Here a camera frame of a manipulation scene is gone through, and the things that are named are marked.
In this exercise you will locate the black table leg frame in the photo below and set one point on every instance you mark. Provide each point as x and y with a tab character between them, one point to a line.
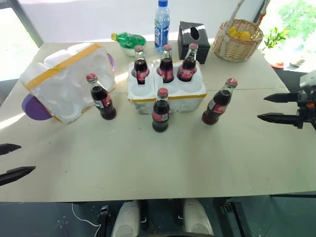
233	217
103	219

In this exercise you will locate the black tissue box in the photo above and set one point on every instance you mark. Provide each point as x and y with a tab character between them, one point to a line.
187	47

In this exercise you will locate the blue water bottle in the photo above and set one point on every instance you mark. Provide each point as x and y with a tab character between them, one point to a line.
161	29

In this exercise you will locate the white foam bottle holder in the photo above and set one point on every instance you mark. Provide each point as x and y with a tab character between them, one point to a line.
172	97

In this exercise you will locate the purple plastic plate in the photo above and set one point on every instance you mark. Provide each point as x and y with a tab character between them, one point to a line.
34	108
111	63

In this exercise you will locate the dark window frame post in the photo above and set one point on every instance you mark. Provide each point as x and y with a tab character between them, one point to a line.
27	22

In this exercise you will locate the glass cola bottle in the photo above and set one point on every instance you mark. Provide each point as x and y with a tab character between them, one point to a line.
187	69
160	116
103	100
141	67
166	66
217	106

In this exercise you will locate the green potted plant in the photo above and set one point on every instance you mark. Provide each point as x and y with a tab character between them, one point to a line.
274	39

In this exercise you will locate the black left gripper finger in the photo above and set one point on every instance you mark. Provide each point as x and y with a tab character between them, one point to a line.
8	148
14	173

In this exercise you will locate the red plant saucer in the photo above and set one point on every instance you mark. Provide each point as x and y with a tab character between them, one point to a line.
277	65

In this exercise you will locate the yellow fruit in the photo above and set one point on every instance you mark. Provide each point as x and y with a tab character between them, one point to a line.
240	34

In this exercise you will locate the white rounded shape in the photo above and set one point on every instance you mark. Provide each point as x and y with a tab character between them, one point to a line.
126	219

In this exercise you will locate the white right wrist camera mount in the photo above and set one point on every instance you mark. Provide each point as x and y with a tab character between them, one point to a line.
308	80

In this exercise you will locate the white bowl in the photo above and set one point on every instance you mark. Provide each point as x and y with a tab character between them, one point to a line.
128	51

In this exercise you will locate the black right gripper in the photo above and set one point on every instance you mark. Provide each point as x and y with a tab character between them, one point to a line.
308	106

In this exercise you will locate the green plastic soda bottle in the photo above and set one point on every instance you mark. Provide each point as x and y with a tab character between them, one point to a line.
129	39

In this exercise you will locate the white foam block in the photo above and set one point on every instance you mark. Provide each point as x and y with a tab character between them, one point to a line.
66	84

